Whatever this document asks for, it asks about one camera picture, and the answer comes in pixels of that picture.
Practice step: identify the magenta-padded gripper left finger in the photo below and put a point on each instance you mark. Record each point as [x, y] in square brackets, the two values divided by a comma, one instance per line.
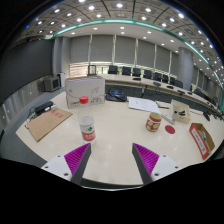
[60, 165]

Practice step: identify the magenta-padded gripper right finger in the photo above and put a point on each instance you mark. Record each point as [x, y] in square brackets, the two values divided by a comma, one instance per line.
[163, 165]

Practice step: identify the clear red-capped water bottle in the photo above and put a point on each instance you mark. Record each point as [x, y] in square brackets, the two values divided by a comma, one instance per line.
[87, 130]

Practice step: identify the flat round red coaster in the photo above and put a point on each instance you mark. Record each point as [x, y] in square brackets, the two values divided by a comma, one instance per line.
[170, 129]

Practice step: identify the open cardboard box red side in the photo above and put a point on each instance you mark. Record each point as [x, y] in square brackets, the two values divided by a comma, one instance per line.
[197, 140]

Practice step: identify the red floral mug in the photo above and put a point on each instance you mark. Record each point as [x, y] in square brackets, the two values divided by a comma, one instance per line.
[153, 122]

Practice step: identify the brown paper envelope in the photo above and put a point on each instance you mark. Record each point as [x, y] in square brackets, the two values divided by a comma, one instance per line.
[46, 123]

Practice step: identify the white remote control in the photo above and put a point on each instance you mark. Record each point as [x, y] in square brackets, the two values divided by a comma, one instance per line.
[168, 118]

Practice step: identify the teal eraser block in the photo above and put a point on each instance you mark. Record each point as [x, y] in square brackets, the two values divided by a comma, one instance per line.
[203, 135]

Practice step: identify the small beige open box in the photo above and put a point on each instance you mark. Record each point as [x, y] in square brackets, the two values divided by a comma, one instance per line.
[180, 108]

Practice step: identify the white paper sheets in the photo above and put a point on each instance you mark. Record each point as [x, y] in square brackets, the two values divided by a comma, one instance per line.
[143, 104]

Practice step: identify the black tabletop device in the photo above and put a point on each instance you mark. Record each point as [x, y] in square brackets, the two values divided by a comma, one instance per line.
[206, 115]

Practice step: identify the long curved conference desk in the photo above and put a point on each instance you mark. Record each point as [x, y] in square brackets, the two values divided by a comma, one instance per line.
[156, 93]

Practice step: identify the grey old monitor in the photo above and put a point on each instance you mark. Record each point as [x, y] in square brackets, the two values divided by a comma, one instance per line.
[51, 84]

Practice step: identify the white cardboard box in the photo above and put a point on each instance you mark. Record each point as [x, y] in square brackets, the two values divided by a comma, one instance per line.
[93, 88]

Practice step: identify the black bag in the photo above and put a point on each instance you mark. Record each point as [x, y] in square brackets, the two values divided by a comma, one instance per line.
[116, 96]

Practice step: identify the row of black chairs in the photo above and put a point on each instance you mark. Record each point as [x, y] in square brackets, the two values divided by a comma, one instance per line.
[136, 71]

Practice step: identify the grey round column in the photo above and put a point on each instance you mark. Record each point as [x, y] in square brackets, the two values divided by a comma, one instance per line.
[185, 68]

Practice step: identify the ceiling lights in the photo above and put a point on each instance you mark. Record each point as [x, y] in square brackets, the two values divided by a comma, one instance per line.
[119, 5]

